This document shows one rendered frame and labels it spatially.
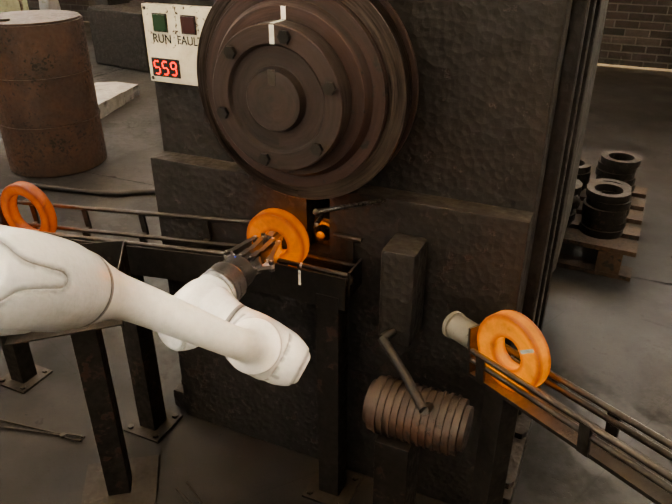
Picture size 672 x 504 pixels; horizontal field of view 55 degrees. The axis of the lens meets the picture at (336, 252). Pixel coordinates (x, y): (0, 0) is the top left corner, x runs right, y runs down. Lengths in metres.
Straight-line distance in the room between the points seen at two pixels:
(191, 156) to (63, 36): 2.45
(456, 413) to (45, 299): 0.90
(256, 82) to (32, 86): 2.92
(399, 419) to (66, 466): 1.10
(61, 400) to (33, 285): 1.67
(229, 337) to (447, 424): 0.53
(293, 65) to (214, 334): 0.52
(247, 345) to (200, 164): 0.68
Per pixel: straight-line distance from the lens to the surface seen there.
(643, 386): 2.47
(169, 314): 0.99
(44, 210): 1.99
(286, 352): 1.20
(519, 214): 1.41
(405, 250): 1.37
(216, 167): 1.63
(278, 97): 1.25
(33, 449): 2.23
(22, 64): 4.08
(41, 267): 0.72
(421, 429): 1.40
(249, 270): 1.36
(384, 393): 1.41
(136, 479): 2.02
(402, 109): 1.25
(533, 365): 1.22
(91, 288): 0.78
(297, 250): 1.49
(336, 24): 1.24
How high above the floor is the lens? 1.44
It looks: 28 degrees down
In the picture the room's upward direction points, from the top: straight up
